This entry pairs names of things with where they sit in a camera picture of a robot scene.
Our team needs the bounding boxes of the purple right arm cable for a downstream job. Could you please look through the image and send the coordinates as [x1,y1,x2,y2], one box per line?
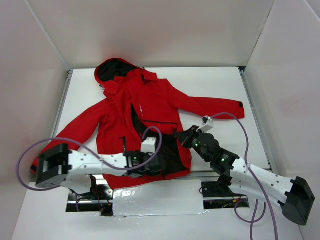
[199,112,279,240]

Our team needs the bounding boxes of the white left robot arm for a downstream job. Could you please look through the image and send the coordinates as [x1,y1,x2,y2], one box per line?
[35,138,166,200]

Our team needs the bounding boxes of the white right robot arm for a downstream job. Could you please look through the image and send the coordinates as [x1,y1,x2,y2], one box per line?
[175,125,316,226]

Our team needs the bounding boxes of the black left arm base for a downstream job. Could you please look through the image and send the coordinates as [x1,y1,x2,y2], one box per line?
[65,175,114,217]

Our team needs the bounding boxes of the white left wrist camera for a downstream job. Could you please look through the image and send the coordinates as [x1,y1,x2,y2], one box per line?
[140,137,157,154]

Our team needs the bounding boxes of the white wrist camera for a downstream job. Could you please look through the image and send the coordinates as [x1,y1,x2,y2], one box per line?
[197,116,214,133]
[140,137,157,154]

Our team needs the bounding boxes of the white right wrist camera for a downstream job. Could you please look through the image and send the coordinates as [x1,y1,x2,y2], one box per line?
[197,116,214,133]

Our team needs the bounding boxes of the reflective foil sheet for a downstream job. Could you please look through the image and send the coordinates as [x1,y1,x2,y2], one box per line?
[112,179,206,217]

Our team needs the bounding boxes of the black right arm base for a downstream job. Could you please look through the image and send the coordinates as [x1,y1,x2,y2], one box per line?
[199,180,249,210]

